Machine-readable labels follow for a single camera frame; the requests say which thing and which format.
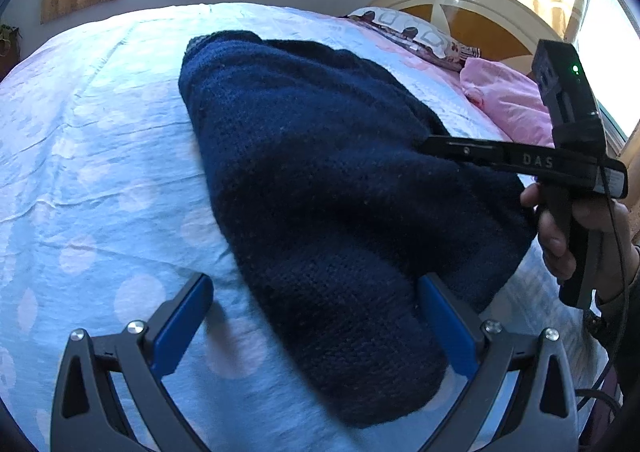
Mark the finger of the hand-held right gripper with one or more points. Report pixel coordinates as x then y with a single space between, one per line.
460 149

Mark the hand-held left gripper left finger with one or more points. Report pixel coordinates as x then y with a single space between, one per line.
180 332

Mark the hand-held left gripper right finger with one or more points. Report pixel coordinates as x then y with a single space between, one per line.
450 332

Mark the navy knitted sweater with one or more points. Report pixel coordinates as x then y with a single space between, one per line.
310 182

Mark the person's right hand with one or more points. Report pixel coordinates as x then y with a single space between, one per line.
555 252

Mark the pink blanket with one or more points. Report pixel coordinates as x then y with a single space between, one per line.
505 96

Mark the window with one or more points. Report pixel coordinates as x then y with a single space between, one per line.
610 31

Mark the patterned pillow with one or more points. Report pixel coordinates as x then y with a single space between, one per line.
400 24

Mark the bed with polka dot sheet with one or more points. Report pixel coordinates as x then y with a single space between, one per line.
100 131

